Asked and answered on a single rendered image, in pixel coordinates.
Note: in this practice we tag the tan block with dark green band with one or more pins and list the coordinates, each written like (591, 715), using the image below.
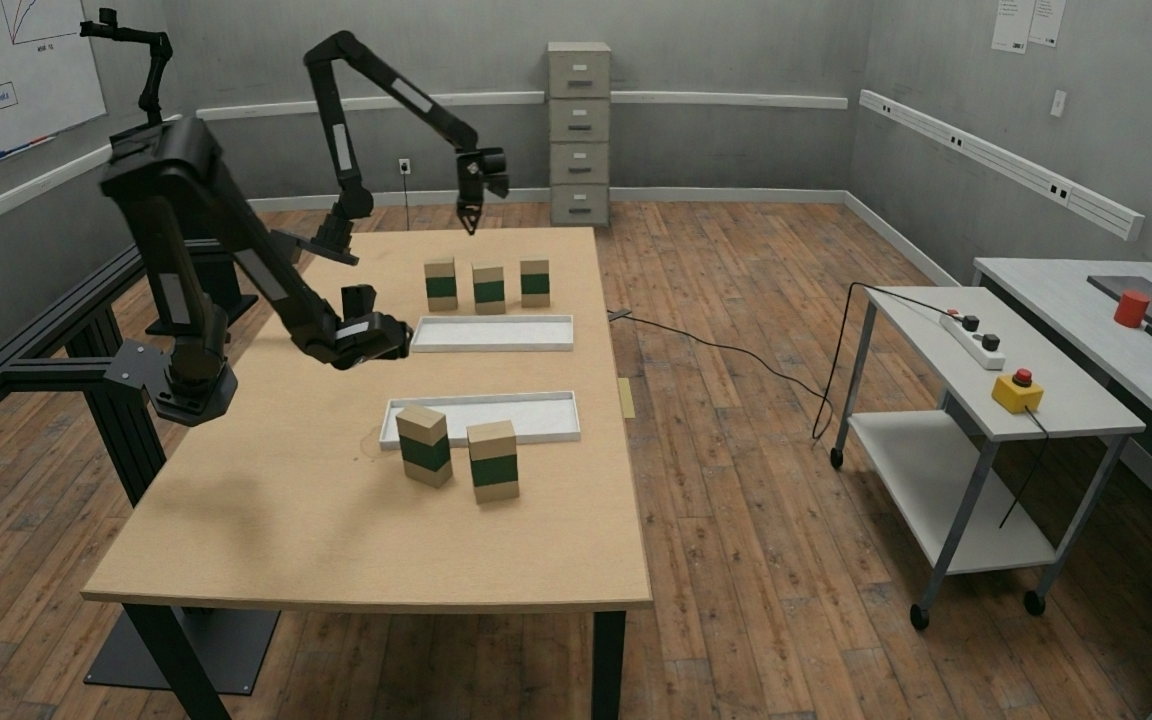
(424, 443)
(493, 461)
(488, 287)
(441, 287)
(535, 280)

